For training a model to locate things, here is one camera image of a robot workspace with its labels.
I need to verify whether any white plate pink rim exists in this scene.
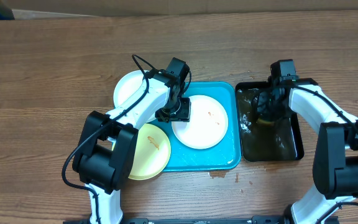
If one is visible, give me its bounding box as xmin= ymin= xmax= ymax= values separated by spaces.
xmin=172 ymin=95 xmax=229 ymax=149

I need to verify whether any white plate mint rim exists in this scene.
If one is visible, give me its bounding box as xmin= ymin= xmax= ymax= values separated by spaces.
xmin=113 ymin=70 xmax=144 ymax=108

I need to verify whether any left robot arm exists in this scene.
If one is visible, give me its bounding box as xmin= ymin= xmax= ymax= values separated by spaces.
xmin=62 ymin=68 xmax=191 ymax=223

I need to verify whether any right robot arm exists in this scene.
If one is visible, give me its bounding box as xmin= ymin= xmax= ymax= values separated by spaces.
xmin=251 ymin=78 xmax=358 ymax=223

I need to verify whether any green yellow sponge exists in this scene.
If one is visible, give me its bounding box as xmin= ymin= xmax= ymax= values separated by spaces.
xmin=257 ymin=118 xmax=275 ymax=126

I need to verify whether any yellow plate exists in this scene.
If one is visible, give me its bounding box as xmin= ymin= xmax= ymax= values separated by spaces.
xmin=129 ymin=124 xmax=171 ymax=180

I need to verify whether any black water tray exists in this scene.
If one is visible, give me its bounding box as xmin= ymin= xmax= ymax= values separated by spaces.
xmin=235 ymin=82 xmax=305 ymax=162

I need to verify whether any blue plastic tray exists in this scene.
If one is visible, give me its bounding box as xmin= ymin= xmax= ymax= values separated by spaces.
xmin=147 ymin=82 xmax=241 ymax=172

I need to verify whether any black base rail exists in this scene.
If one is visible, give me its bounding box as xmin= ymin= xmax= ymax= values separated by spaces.
xmin=62 ymin=215 xmax=291 ymax=224

